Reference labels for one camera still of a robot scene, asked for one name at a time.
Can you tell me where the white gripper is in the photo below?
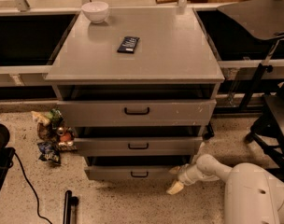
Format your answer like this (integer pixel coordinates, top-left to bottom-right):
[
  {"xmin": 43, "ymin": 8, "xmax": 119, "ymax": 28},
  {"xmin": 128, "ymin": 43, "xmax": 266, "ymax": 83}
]
[{"xmin": 166, "ymin": 164, "xmax": 219, "ymax": 195}]

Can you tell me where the grey bottom drawer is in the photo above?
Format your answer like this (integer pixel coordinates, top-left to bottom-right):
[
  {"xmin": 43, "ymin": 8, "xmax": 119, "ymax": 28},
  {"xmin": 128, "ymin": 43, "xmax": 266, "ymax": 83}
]
[{"xmin": 84, "ymin": 155, "xmax": 192, "ymax": 180}]

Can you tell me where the grey drawer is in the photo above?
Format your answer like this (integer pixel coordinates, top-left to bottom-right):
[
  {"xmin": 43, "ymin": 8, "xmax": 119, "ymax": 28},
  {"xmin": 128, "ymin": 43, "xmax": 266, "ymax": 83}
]
[
  {"xmin": 75, "ymin": 137, "xmax": 202, "ymax": 157},
  {"xmin": 58, "ymin": 100, "xmax": 216, "ymax": 127},
  {"xmin": 84, "ymin": 155, "xmax": 192, "ymax": 180}
]

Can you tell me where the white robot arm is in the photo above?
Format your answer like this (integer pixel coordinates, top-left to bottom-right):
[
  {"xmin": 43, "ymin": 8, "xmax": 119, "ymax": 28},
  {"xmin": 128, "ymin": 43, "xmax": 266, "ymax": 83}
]
[{"xmin": 167, "ymin": 154, "xmax": 284, "ymax": 224}]

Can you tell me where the grey top drawer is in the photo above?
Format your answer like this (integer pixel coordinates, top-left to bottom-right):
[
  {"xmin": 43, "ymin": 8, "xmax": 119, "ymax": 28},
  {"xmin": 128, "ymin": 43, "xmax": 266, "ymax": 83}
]
[{"xmin": 58, "ymin": 100, "xmax": 216, "ymax": 127}]

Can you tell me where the grey middle drawer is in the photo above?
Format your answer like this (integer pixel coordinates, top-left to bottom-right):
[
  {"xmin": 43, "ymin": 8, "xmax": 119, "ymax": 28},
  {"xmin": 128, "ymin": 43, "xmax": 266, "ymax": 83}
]
[{"xmin": 75, "ymin": 137, "xmax": 202, "ymax": 157}]

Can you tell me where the grey drawer cabinet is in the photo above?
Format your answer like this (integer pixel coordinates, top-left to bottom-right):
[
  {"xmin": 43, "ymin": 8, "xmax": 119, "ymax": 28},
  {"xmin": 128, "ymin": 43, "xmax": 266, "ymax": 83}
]
[{"xmin": 44, "ymin": 7, "xmax": 226, "ymax": 173}]

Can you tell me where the black caster wheel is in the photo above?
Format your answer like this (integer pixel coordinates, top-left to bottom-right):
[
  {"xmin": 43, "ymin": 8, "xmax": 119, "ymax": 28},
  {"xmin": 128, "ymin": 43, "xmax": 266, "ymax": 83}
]
[{"xmin": 203, "ymin": 123, "xmax": 215, "ymax": 140}]

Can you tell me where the blue chip bag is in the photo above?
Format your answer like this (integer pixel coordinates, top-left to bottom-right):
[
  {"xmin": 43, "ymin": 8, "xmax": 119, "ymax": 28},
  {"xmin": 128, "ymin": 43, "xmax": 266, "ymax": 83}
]
[{"xmin": 37, "ymin": 141, "xmax": 61, "ymax": 164}]

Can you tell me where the pile of snack items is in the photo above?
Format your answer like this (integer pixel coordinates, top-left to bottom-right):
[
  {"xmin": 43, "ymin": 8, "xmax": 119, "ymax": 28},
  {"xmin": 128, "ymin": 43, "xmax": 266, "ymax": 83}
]
[{"xmin": 31, "ymin": 108, "xmax": 77, "ymax": 151}]

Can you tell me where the dark blue snack bar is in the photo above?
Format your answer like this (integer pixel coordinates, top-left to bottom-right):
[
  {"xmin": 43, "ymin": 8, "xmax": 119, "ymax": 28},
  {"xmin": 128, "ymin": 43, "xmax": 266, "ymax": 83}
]
[{"xmin": 117, "ymin": 36, "xmax": 140, "ymax": 53}]

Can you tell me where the wooden stick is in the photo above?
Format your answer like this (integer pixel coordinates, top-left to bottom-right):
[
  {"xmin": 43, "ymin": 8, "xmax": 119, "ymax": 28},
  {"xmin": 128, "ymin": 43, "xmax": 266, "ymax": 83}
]
[{"xmin": 155, "ymin": 0, "xmax": 178, "ymax": 4}]

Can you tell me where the black office chair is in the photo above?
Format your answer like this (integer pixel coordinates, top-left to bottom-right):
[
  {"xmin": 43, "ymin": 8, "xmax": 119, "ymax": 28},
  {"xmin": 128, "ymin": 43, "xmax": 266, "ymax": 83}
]
[{"xmin": 218, "ymin": 0, "xmax": 284, "ymax": 180}]

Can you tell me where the white bowl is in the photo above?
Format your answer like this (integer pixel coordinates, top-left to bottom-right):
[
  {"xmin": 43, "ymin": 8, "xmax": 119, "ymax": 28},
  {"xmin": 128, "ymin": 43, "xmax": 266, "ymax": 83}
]
[{"xmin": 81, "ymin": 1, "xmax": 109, "ymax": 23}]

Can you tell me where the black post at bottom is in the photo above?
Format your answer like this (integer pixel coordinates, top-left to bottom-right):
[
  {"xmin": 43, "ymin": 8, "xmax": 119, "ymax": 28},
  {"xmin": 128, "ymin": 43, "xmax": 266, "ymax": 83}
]
[{"xmin": 63, "ymin": 190, "xmax": 78, "ymax": 224}]

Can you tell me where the black cable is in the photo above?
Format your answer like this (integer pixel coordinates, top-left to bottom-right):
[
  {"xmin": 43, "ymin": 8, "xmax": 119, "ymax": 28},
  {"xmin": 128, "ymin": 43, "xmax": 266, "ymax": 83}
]
[{"xmin": 12, "ymin": 151, "xmax": 53, "ymax": 224}]

